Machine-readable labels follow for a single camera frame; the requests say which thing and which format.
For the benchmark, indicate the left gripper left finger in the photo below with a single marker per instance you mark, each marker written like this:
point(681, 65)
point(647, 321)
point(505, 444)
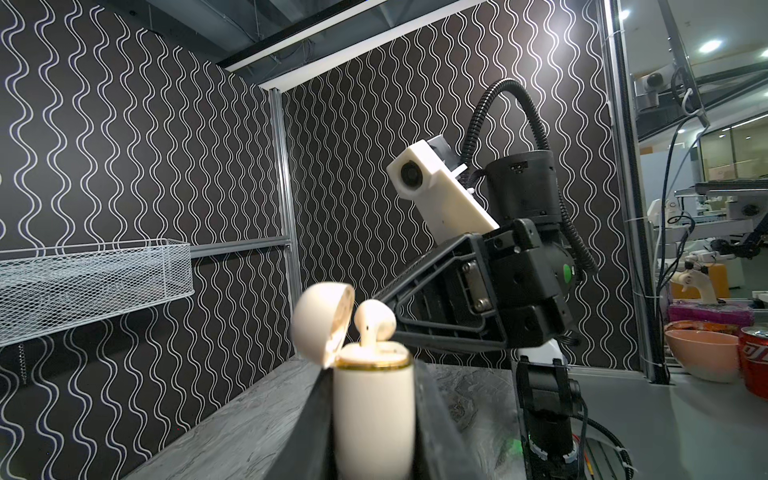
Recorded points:
point(309, 450)

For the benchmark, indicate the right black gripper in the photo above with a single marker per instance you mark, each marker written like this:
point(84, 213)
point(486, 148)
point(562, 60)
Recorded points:
point(531, 274)

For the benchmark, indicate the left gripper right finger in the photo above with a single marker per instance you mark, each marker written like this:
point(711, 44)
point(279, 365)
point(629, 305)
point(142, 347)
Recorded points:
point(440, 452)

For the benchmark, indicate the cream earbud pair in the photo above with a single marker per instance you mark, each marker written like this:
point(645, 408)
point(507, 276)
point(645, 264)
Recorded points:
point(375, 322)

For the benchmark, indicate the cream earbud charging case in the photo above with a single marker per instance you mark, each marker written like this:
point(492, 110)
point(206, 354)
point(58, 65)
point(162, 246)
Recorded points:
point(374, 418)

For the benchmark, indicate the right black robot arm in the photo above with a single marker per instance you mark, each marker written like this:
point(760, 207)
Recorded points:
point(524, 185)

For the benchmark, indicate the pink bowl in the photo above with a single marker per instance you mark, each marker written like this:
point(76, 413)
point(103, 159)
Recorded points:
point(707, 355)

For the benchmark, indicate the purple snack packet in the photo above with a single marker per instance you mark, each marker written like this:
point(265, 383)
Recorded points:
point(726, 314)

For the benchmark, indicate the red soda can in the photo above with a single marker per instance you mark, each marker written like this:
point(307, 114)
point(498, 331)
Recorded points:
point(753, 357)

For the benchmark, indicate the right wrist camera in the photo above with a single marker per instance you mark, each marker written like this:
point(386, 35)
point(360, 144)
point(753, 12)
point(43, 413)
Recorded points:
point(426, 174)

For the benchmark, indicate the white wire mesh basket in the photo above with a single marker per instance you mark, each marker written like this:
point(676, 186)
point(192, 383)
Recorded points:
point(52, 289)

